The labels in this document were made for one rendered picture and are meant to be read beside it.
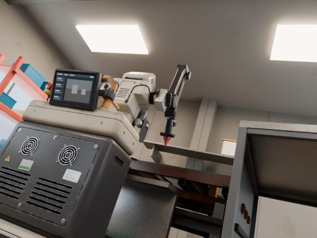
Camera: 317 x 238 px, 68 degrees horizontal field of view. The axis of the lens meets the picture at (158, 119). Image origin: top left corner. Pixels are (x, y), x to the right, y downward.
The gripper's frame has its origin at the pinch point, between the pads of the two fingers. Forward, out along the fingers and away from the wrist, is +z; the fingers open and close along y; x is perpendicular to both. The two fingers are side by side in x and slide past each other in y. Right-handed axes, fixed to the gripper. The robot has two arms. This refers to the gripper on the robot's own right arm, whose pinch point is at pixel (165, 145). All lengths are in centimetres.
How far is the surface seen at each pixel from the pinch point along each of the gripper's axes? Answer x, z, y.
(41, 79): -128, -54, 277
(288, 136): 41, -20, -74
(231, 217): 58, 20, -55
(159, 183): 35.5, 19.4, -11.6
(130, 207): 25.2, 42.1, 8.6
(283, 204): -282, 86, -126
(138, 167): 8.9, 19.4, 15.1
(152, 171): 10.7, 19.1, 3.0
